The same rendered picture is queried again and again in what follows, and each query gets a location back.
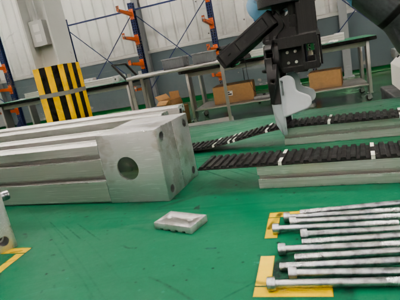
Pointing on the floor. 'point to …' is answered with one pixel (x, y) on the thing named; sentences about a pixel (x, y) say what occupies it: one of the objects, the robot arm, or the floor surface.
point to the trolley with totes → (177, 63)
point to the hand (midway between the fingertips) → (283, 123)
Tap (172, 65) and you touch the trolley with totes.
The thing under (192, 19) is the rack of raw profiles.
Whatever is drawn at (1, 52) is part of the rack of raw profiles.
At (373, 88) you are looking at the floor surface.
